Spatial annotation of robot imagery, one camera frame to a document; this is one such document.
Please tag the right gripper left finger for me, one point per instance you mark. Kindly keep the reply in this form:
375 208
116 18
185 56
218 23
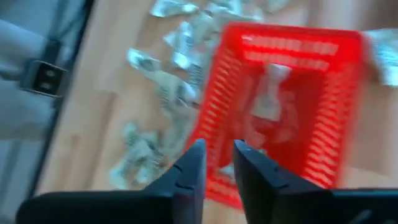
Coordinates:
186 199

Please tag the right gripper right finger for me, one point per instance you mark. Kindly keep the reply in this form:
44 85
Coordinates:
264 193

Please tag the green-white stevia packet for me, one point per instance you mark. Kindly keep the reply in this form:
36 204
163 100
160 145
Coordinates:
183 43
228 171
230 9
141 59
270 93
384 56
130 177
174 87
171 7
140 140

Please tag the red plastic basket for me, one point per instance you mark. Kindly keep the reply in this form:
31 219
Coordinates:
339 130

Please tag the grey metal bracket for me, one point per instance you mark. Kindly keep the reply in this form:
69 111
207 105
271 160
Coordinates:
46 79

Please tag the black aluminium table frame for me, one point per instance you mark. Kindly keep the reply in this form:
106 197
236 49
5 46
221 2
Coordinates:
84 18

